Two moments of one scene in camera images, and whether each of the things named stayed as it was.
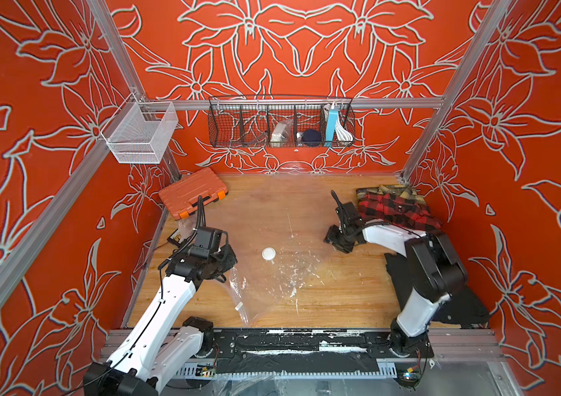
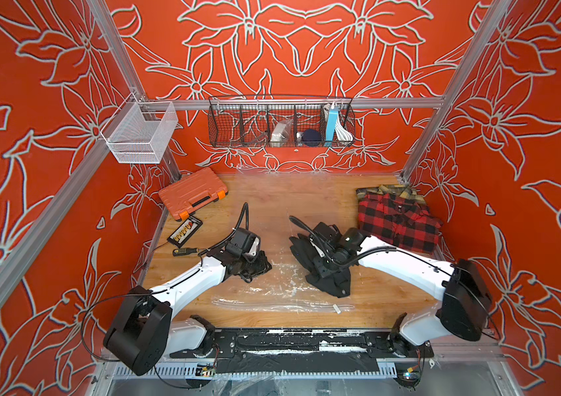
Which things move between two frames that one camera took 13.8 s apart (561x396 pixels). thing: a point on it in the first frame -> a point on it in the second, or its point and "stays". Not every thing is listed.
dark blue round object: x=312 y=138 stays
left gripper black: x=231 y=259 -> x=262 y=267
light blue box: x=331 y=125 stays
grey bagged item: x=281 y=133 stays
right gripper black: x=330 y=235 -> x=322 y=271
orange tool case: x=181 y=197 stays
